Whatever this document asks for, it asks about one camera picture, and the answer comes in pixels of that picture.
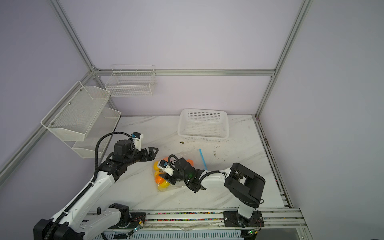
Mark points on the yellow green mango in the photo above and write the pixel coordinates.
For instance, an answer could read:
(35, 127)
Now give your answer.
(162, 186)

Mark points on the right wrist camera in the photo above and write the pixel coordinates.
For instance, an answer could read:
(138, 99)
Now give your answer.
(165, 167)

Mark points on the white mesh two-tier shelf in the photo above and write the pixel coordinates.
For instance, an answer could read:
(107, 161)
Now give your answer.
(81, 118)

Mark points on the white perforated plastic basket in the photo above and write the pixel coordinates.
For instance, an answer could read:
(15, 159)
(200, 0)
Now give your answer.
(203, 125)

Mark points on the aluminium front rail base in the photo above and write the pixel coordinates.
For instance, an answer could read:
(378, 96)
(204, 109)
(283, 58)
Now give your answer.
(188, 225)

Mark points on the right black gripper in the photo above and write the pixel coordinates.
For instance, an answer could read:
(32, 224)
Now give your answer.
(171, 178)

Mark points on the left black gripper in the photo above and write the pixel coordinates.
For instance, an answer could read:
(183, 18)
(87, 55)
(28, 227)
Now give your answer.
(151, 155)

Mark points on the orange tangerine top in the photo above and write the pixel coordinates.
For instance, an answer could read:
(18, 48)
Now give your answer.
(190, 162)

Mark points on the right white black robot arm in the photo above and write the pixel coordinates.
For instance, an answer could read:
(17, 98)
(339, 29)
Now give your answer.
(244, 184)

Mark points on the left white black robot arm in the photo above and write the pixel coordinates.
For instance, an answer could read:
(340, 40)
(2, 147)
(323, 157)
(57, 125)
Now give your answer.
(87, 198)

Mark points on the yellow peach fruit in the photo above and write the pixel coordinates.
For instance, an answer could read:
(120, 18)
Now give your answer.
(156, 166)

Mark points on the clear zip top bag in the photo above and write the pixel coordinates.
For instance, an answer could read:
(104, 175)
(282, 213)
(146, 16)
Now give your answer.
(173, 158)

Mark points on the white wire wall basket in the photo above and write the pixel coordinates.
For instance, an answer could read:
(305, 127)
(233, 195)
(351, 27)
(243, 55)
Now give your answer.
(132, 81)

